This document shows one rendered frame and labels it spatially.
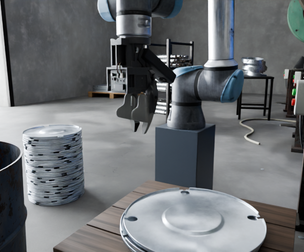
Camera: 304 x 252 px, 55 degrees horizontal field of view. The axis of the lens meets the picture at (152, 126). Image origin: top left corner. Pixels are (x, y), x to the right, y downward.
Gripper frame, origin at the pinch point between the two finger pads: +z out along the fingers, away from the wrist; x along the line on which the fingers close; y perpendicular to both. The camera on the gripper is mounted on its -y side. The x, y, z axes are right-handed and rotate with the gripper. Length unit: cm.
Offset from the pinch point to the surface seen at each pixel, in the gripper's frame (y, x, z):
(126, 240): 14.5, 11.6, 18.0
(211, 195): -11.9, 12.3, 17.3
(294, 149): -194, -31, 51
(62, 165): -18, -78, 34
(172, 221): 4.9, 14.4, 16.7
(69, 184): -22, -79, 45
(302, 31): -341, -85, -56
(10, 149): 19.9, -30.7, 8.1
